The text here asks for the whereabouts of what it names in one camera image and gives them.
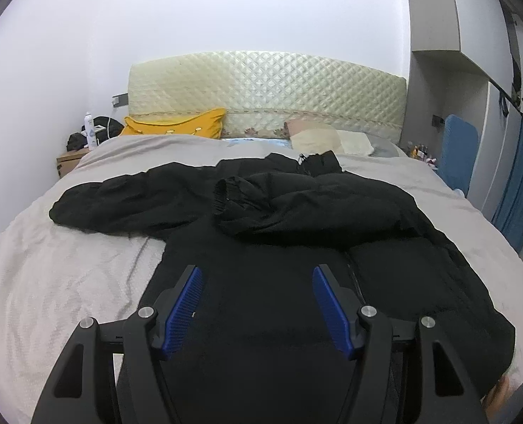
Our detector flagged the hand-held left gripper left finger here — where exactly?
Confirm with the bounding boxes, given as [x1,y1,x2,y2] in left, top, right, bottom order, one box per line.
[31,265,204,424]

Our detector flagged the small items on bedside table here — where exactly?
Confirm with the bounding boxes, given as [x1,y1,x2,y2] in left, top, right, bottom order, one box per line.
[402,142,439,167]

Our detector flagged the cream pillow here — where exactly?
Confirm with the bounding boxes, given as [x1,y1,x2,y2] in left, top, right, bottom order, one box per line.
[285,119,376,157]

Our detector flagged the yellow pillow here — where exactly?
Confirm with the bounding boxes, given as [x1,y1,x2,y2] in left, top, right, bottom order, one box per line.
[119,107,227,141]

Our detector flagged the white spray bottle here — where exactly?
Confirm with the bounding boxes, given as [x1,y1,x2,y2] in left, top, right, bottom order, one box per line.
[83,112,96,149]

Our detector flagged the blue chair back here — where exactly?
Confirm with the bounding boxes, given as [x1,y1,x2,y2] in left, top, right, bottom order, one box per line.
[436,114,480,198]

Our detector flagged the bed with grey sheet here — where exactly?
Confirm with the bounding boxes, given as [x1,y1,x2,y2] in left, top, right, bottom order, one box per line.
[0,130,523,424]

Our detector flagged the white wardrobe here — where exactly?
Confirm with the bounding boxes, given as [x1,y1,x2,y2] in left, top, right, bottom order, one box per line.
[409,0,523,230]

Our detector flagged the black puffer jacket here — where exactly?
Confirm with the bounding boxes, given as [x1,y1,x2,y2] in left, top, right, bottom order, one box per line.
[49,151,517,424]

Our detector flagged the floral pillow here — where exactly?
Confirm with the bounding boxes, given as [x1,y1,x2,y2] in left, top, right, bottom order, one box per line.
[221,125,294,141]

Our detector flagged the wooden nightstand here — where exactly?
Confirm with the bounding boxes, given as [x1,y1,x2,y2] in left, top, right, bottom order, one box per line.
[57,147,92,179]

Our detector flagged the quilted cream headboard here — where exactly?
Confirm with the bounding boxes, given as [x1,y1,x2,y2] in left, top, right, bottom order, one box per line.
[128,51,408,144]

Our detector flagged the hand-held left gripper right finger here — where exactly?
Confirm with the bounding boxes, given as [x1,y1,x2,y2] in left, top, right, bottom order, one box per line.
[312,264,487,424]

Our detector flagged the blue curtain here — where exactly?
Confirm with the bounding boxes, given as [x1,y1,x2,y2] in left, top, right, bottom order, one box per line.
[491,112,523,252]

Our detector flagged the black bag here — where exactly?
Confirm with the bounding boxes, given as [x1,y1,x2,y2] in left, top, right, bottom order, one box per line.
[66,132,89,152]

